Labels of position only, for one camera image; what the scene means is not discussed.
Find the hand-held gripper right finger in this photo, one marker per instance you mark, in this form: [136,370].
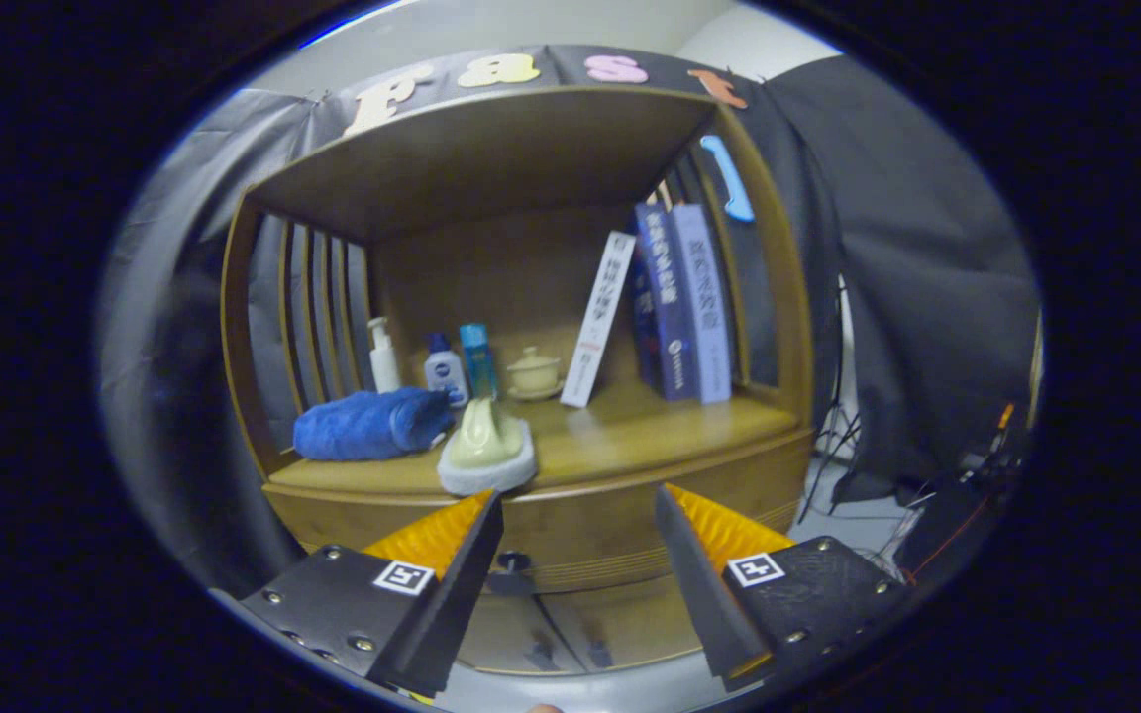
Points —
[704,604]

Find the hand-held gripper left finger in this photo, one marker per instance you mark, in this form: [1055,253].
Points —
[457,604]

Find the wooden drawer with black knob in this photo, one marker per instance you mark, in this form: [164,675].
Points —
[590,525]

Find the pale green white cleaning brush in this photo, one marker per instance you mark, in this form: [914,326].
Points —
[486,451]

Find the wooden countertop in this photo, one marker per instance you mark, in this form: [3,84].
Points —
[650,436]

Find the wooden cabinet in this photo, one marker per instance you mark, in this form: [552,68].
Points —
[471,158]

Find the blue rolled towel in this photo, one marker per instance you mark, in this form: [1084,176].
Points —
[363,426]

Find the black tripod stand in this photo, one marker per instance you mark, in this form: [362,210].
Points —
[833,436]

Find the white bottle with blue cap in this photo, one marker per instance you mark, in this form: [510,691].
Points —
[445,376]

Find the beige lidded tea cup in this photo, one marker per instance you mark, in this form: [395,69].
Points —
[534,374]

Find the clear blue bottle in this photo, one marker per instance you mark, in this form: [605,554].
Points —
[477,361]

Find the white pump bottle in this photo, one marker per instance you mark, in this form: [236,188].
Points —
[384,366]

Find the black equipment with orange part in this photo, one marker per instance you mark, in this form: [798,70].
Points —
[947,525]

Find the white book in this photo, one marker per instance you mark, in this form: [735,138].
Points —
[598,317]

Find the light blue book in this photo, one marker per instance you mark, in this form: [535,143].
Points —
[707,297]

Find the dark blue book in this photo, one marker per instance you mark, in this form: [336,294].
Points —
[665,297]

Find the black backdrop cloth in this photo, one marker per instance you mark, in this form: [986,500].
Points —
[927,248]

